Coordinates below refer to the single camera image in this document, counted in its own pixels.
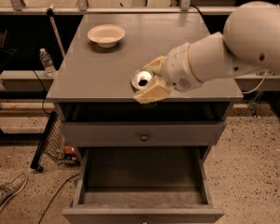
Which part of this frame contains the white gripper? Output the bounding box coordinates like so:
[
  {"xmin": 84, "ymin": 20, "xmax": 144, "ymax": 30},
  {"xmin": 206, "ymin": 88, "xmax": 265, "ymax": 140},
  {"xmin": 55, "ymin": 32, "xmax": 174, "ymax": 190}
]
[{"xmin": 133, "ymin": 43, "xmax": 202, "ymax": 104}]

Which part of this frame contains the green soda can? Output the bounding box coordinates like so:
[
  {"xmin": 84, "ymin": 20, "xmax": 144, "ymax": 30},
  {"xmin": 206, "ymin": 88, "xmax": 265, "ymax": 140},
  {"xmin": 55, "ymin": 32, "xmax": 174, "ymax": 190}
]
[{"xmin": 131, "ymin": 69, "xmax": 154, "ymax": 92}]

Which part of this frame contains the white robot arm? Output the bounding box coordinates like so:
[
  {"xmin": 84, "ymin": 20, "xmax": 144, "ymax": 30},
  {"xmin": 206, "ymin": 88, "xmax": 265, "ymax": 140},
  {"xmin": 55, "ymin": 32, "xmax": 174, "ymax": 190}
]
[{"xmin": 133, "ymin": 2, "xmax": 280, "ymax": 104}]

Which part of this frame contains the round brass drawer knob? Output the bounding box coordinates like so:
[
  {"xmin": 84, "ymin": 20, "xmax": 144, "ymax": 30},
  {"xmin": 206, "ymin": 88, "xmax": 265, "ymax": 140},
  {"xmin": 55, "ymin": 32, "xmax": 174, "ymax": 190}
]
[{"xmin": 140, "ymin": 133, "xmax": 148, "ymax": 142}]

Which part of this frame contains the grey wooden drawer cabinet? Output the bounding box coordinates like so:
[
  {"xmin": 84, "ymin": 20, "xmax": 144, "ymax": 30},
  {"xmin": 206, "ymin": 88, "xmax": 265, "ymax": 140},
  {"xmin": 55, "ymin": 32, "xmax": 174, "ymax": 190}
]
[{"xmin": 46, "ymin": 12, "xmax": 244, "ymax": 224}]

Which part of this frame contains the grey top drawer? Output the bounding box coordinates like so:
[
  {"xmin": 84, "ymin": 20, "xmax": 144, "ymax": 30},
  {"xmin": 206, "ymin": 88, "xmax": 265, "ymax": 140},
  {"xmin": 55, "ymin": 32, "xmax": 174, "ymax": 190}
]
[{"xmin": 61, "ymin": 121, "xmax": 226, "ymax": 147}]

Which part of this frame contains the grey open middle drawer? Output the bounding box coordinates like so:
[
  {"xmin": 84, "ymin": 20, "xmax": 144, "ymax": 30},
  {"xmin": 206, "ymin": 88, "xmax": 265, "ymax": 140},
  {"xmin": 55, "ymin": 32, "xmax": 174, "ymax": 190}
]
[{"xmin": 63, "ymin": 147, "xmax": 224, "ymax": 224}]

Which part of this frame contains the white paper bowl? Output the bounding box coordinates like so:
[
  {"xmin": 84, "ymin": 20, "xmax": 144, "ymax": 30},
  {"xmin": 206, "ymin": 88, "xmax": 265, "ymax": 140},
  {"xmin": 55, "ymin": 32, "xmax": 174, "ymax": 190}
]
[{"xmin": 87, "ymin": 24, "xmax": 125, "ymax": 48}]

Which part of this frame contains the clear plastic water bottle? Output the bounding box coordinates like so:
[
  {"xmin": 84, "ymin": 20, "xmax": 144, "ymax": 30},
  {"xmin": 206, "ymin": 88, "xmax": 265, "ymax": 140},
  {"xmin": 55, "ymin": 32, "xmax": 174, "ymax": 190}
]
[{"xmin": 39, "ymin": 49, "xmax": 56, "ymax": 77}]

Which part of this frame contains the grey sneaker shoe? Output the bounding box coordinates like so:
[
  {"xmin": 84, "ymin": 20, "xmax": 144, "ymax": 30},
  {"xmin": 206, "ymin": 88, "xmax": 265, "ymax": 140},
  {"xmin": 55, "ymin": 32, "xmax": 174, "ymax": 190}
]
[{"xmin": 0, "ymin": 174, "xmax": 28, "ymax": 212}]

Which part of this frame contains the white hanging cable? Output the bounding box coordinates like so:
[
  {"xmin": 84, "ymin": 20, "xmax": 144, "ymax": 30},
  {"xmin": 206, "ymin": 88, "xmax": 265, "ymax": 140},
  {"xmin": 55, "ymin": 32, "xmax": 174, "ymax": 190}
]
[{"xmin": 241, "ymin": 72, "xmax": 270, "ymax": 95}]

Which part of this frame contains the black floor cable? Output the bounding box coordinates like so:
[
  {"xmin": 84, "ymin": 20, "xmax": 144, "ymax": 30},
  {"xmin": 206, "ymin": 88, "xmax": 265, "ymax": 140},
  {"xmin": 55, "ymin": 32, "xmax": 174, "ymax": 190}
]
[{"xmin": 36, "ymin": 173, "xmax": 81, "ymax": 224}]

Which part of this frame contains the black wire basket rack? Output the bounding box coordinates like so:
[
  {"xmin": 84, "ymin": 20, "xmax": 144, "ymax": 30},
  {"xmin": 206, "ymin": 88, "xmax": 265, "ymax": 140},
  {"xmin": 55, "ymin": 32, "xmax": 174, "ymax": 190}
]
[{"xmin": 30, "ymin": 111, "xmax": 79, "ymax": 173}]

